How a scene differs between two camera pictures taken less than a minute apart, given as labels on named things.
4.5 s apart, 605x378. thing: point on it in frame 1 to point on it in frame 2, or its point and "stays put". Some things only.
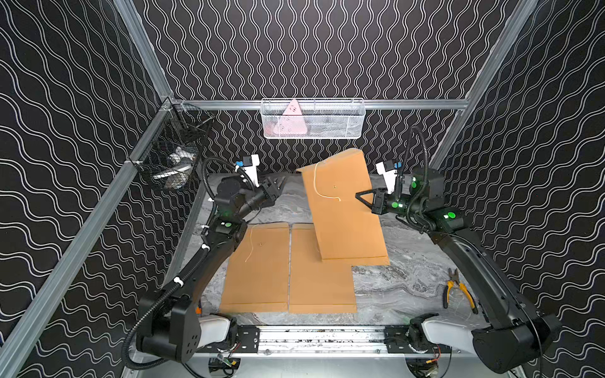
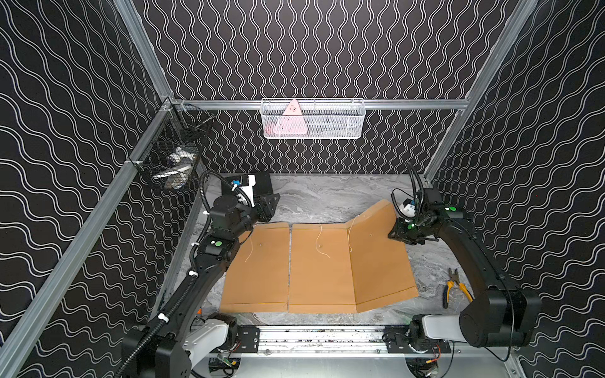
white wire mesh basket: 321,118 stays put
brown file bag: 317,286 stays put
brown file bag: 347,231 to 380,268
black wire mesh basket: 169,157 stays put
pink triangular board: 291,122 stays put
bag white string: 321,194 to 349,234
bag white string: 251,241 stays put
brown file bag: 257,279 stays put
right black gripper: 378,204 to 399,235
